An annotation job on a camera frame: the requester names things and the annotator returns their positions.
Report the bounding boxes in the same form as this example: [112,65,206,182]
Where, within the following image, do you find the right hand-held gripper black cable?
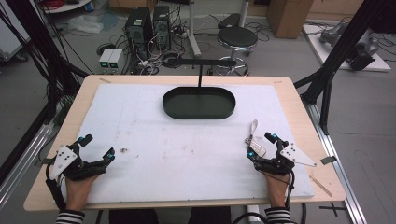
[264,170,296,209]

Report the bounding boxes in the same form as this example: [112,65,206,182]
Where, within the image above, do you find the white car key with strap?
[244,119,268,159]

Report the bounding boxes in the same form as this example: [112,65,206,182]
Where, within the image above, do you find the thin wooden stick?
[308,175,334,198]

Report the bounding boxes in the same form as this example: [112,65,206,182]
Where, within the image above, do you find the white power supply unit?
[107,49,125,75]
[98,48,115,75]

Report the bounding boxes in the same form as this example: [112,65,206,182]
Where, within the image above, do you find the hand-held gripper black cable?
[264,170,296,209]
[45,163,67,211]

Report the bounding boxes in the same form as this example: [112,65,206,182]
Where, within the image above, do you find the black metal frame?
[293,0,396,136]
[0,0,90,185]

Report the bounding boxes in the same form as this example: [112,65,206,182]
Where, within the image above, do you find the person's left hand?
[64,174,101,213]

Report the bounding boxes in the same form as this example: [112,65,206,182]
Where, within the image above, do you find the black round stool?
[213,25,260,77]

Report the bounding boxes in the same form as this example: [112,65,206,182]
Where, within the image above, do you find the white foam mat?
[61,83,316,204]

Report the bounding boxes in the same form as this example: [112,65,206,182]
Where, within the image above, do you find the cardboard box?
[266,0,315,39]

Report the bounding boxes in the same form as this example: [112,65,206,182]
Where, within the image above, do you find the aluminium rail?
[304,101,369,224]
[0,120,56,210]

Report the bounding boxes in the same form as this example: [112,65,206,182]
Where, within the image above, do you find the white table leg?
[185,0,203,58]

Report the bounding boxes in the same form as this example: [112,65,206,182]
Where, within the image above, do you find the grey machine on board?
[318,21,380,72]

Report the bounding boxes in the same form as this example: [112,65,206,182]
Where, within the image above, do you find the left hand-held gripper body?
[46,141,108,182]

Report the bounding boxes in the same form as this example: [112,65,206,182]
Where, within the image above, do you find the black oval tray hanger stand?
[162,57,237,120]

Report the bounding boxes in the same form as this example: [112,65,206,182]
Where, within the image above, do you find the black tape piece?
[319,155,338,166]

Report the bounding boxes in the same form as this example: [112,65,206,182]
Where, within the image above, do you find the large black computer tower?
[124,7,155,63]

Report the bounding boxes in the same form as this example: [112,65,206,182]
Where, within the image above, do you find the person's right hand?
[262,171,292,210]

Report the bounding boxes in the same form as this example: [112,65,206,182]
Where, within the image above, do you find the clear plastic bag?
[64,14,105,35]

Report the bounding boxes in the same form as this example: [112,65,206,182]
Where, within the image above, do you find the slim black computer tower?
[152,5,172,50]

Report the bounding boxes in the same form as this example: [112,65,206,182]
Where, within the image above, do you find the tangle of cables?
[96,12,194,77]

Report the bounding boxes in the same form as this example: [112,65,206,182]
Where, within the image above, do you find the white floor board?
[302,23,392,73]

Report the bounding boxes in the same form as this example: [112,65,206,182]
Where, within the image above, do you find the white power strip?
[246,204,262,224]

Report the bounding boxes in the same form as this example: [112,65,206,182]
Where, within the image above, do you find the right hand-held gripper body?
[253,140,318,177]

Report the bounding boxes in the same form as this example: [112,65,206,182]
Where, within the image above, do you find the wooden table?
[23,74,347,212]

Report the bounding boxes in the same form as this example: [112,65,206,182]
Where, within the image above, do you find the left hand-held gripper black cable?
[45,163,67,211]

